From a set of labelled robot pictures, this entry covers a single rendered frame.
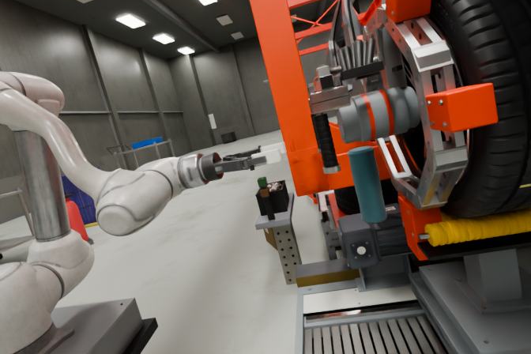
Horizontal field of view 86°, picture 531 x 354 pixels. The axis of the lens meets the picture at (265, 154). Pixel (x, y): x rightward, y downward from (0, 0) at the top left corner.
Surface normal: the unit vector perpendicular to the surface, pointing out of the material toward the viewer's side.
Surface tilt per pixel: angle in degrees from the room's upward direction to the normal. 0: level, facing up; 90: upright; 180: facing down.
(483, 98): 90
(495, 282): 90
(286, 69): 90
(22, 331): 95
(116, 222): 104
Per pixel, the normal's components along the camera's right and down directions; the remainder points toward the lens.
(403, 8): 0.03, 0.68
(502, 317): -0.24, -0.96
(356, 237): -0.14, 0.15
